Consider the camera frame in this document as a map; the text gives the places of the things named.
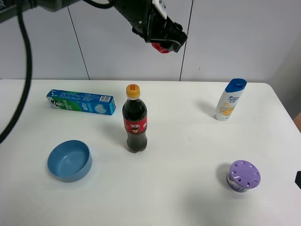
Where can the purple lidded air freshener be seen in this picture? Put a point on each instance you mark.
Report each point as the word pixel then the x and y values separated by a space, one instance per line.
pixel 243 176

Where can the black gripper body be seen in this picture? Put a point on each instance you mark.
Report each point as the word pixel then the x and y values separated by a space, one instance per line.
pixel 153 28

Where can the blue green toothpaste box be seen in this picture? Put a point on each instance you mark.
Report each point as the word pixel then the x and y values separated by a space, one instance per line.
pixel 81 102

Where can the blue plastic bowl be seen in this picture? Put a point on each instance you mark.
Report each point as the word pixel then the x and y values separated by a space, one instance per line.
pixel 70 161

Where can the cola bottle yellow cap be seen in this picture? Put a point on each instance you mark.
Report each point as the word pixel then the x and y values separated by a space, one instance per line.
pixel 135 119

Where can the black object at right edge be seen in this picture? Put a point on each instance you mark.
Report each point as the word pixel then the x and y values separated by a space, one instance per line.
pixel 298 179

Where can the rainbow spiky squishy ball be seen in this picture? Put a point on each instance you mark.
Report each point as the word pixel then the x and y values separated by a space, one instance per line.
pixel 164 47

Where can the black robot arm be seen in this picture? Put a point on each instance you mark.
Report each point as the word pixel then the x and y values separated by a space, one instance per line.
pixel 132 10

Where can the white shampoo bottle blue cap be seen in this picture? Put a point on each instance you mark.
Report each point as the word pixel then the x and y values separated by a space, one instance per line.
pixel 229 98

